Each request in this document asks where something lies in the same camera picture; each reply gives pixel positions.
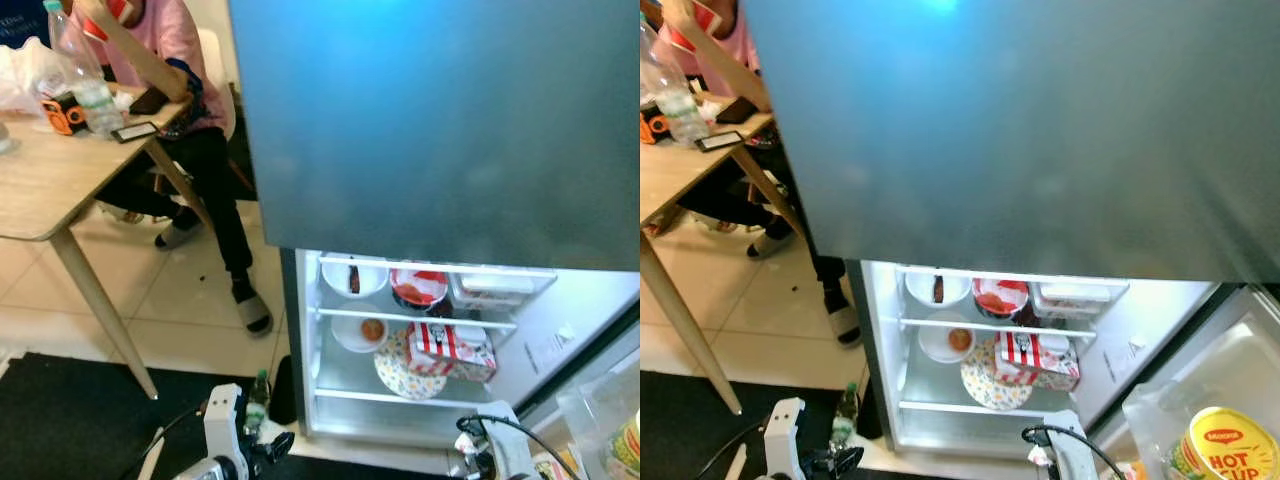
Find large clear water bottle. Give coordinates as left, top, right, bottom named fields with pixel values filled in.
left=42, top=0, right=123, bottom=138
left=640, top=15, right=713, bottom=144

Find white bowl with orange food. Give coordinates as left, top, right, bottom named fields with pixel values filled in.
left=918, top=322, right=976, bottom=364
left=332, top=315, right=389, bottom=353

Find black slipper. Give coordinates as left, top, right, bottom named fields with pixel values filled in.
left=268, top=355, right=298, bottom=426
left=858, top=375, right=886, bottom=441

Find person in pink shirt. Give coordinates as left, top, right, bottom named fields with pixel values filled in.
left=72, top=0, right=273, bottom=336
left=655, top=0, right=863, bottom=348

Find red striped chicken box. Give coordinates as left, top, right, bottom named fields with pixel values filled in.
left=993, top=332, right=1081, bottom=393
left=405, top=322, right=498, bottom=383

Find glass fridge shelf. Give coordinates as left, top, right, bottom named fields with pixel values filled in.
left=318, top=305, right=521, bottom=331
left=898, top=315, right=1096, bottom=341

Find clear plastic food container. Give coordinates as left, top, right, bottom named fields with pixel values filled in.
left=1030, top=282, right=1113, bottom=321
left=450, top=272, right=536, bottom=309

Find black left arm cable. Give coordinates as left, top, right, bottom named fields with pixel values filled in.
left=120, top=403, right=208, bottom=480
left=695, top=418, right=773, bottom=480

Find white plastic bag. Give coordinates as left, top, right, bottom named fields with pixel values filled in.
left=0, top=38, right=71, bottom=116

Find small bottle with green cap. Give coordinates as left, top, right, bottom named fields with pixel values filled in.
left=832, top=383, right=861, bottom=446
left=245, top=370, right=273, bottom=436

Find dark floor mat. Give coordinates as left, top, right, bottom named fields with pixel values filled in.
left=0, top=350, right=641, bottom=480
left=640, top=370, right=1041, bottom=480

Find clear plastic bag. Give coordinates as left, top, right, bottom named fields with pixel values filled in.
left=1122, top=350, right=1280, bottom=480
left=555, top=370, right=641, bottom=480

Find white bowl with dark bottle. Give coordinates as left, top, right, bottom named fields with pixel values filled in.
left=905, top=270, right=971, bottom=308
left=320, top=258, right=389, bottom=298

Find silver fridge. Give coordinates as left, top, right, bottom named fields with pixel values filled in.
left=742, top=0, right=1280, bottom=480
left=228, top=0, right=641, bottom=476

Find light wooden table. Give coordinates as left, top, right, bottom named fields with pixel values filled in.
left=0, top=85, right=196, bottom=401
left=640, top=112, right=776, bottom=416

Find white paper label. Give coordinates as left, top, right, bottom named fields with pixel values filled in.
left=525, top=325, right=581, bottom=376
left=1098, top=335, right=1151, bottom=386

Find red lidded bowl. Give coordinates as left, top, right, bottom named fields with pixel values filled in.
left=390, top=268, right=449, bottom=311
left=972, top=278, right=1031, bottom=321

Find yellow cup noodles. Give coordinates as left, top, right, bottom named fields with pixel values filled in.
left=610, top=415, right=641, bottom=476
left=1170, top=405, right=1280, bottom=480

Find patterned round plate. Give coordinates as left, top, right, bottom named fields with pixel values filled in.
left=960, top=340, right=1036, bottom=413
left=375, top=330, right=451, bottom=401

